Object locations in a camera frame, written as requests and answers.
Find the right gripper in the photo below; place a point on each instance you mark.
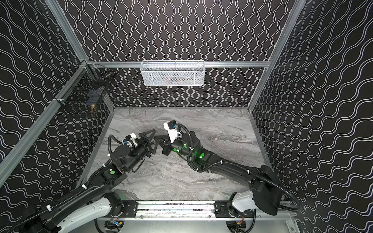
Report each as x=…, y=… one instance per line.
x=167, y=144

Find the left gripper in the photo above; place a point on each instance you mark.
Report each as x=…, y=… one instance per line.
x=144, y=144

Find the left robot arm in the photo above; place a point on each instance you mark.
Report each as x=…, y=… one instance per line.
x=95, y=198

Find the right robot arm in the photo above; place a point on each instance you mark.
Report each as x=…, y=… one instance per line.
x=265, y=192

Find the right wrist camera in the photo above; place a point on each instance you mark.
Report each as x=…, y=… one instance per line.
x=172, y=129

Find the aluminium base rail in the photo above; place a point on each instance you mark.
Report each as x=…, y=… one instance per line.
x=169, y=210

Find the white wire basket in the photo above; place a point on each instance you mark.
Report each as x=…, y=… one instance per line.
x=173, y=72

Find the black wire basket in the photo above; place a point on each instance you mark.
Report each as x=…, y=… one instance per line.
x=90, y=87

